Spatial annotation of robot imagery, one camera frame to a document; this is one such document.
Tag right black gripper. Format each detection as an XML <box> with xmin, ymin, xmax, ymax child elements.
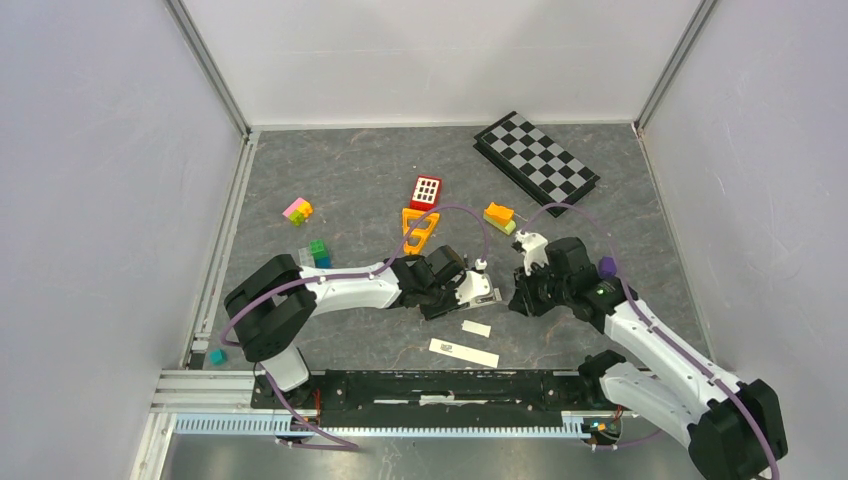
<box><xmin>508</xmin><ymin>260</ymin><xmax>572</xmax><ymax>318</ymax></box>

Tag white battery cover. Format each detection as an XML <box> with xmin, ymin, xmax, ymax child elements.
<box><xmin>461</xmin><ymin>320</ymin><xmax>491</xmax><ymax>338</ymax></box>

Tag long white remote back cover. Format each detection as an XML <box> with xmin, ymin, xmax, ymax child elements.
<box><xmin>429</xmin><ymin>338</ymin><xmax>499</xmax><ymax>368</ymax></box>

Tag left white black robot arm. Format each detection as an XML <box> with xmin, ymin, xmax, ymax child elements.
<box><xmin>224</xmin><ymin>245</ymin><xmax>493</xmax><ymax>408</ymax></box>

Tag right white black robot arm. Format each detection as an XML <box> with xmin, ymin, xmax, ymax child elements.
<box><xmin>509</xmin><ymin>232</ymin><xmax>788</xmax><ymax>479</ymax></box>

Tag purple cube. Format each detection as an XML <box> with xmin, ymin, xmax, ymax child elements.
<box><xmin>597</xmin><ymin>256</ymin><xmax>618</xmax><ymax>279</ymax></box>

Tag orange green toy block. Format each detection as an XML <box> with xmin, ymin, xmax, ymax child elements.
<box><xmin>483</xmin><ymin>202</ymin><xmax>516</xmax><ymax>235</ymax></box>

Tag red white window block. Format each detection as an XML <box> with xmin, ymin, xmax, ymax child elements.
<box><xmin>408</xmin><ymin>175</ymin><xmax>443</xmax><ymax>211</ymax></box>

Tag black grey checkerboard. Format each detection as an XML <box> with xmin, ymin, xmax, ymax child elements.
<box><xmin>474</xmin><ymin>111</ymin><xmax>600</xmax><ymax>218</ymax></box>

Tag green blue grey blocks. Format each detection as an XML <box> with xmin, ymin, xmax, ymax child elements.
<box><xmin>297</xmin><ymin>239</ymin><xmax>332</xmax><ymax>269</ymax></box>

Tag pink yellow green blocks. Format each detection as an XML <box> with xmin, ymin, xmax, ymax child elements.
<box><xmin>282</xmin><ymin>197</ymin><xmax>314</xmax><ymax>226</ymax></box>

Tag small teal cube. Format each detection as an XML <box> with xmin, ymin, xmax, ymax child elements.
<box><xmin>207</xmin><ymin>349</ymin><xmax>228</xmax><ymax>366</ymax></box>

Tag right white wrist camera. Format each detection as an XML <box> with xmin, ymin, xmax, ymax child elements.
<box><xmin>513</xmin><ymin>230</ymin><xmax>549</xmax><ymax>276</ymax></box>

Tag orange triangular plastic frame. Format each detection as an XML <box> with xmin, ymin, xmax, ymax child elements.
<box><xmin>401</xmin><ymin>208</ymin><xmax>440</xmax><ymax>255</ymax></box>

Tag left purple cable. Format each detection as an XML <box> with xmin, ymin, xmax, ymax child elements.
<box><xmin>219</xmin><ymin>203</ymin><xmax>492</xmax><ymax>453</ymax></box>

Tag purple cable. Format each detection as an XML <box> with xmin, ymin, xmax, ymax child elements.
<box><xmin>519</xmin><ymin>201</ymin><xmax>782</xmax><ymax>480</ymax></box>
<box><xmin>219</xmin><ymin>203</ymin><xmax>492</xmax><ymax>453</ymax></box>

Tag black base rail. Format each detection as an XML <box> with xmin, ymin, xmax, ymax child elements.
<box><xmin>284</xmin><ymin>370</ymin><xmax>625</xmax><ymax>428</ymax></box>

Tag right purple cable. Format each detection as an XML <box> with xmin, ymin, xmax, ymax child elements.
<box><xmin>519</xmin><ymin>201</ymin><xmax>782</xmax><ymax>480</ymax></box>

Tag white slotted cable duct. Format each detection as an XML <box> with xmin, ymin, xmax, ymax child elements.
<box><xmin>174</xmin><ymin>413</ymin><xmax>590</xmax><ymax>440</ymax></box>

